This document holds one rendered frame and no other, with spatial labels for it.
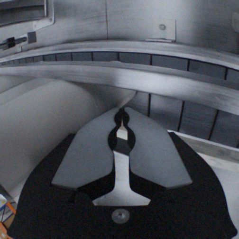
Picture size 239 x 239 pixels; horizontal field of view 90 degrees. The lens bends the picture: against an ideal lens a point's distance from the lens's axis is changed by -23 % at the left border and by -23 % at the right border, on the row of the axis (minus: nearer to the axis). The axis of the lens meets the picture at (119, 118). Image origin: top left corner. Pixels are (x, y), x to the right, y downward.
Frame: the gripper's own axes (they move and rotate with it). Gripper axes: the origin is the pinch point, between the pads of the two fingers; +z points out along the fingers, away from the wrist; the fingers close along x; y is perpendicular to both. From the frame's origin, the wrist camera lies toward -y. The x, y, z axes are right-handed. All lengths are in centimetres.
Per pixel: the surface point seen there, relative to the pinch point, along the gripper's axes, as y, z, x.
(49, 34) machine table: -7.7, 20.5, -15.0
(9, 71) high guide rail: -3.5, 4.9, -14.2
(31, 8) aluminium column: -14.3, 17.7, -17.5
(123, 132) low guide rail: 3.9, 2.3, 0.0
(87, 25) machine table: -8.0, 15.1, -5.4
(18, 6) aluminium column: -14.8, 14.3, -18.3
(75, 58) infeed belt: -3.1, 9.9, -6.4
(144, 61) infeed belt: -3.1, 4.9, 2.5
